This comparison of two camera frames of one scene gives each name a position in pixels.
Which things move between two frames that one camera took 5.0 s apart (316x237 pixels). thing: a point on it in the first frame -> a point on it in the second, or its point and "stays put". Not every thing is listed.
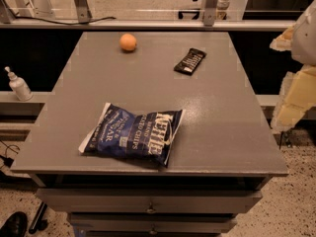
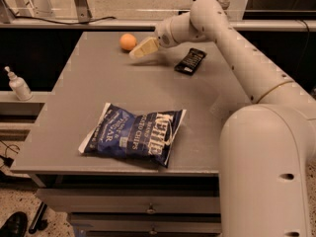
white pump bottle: x=19 y=86 stays put
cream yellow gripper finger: x=297 y=95 -> x=202 y=22
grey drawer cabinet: x=151 y=133 stays put
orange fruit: x=127 y=41 stays put
